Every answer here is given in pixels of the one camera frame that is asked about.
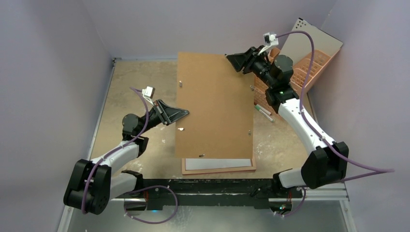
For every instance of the green marker pen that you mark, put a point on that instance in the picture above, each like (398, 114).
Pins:
(264, 114)

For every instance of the pink picture frame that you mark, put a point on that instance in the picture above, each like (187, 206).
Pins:
(222, 170)

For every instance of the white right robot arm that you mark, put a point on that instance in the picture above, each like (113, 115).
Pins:
(326, 162)

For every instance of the brown cardboard backing board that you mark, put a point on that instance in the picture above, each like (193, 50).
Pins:
(220, 105)

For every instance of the aluminium rail frame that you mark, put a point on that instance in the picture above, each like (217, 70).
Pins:
(283, 212)

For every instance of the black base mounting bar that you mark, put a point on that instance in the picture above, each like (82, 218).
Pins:
(262, 193)

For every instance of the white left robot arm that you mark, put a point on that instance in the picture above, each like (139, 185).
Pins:
(92, 184)

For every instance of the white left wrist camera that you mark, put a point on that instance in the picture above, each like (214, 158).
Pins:
(148, 94)

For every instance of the orange plastic desk organizer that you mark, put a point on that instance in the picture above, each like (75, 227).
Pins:
(298, 82)

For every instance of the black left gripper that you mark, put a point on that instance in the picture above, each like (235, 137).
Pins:
(167, 114)

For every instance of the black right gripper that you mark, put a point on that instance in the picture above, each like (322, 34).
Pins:
(250, 60)

